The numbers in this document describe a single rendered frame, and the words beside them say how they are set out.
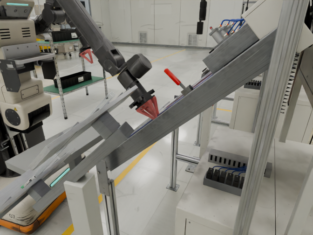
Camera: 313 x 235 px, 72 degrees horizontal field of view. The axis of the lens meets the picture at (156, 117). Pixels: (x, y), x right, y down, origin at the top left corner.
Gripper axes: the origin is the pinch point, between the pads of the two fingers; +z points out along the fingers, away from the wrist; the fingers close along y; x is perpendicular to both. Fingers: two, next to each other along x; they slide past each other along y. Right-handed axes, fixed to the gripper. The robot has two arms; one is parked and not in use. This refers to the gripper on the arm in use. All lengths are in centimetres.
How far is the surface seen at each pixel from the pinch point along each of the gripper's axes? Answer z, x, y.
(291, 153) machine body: 55, -19, 46
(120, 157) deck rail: 3.7, 16.8, -9.9
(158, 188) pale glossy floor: 49, 80, 56
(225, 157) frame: 33.1, -1.3, 21.5
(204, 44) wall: -91, 196, 871
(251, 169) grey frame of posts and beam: 23.9, -23.1, -14.0
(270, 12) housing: -4.1, -45.1, -8.2
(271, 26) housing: -1.6, -43.8, -8.2
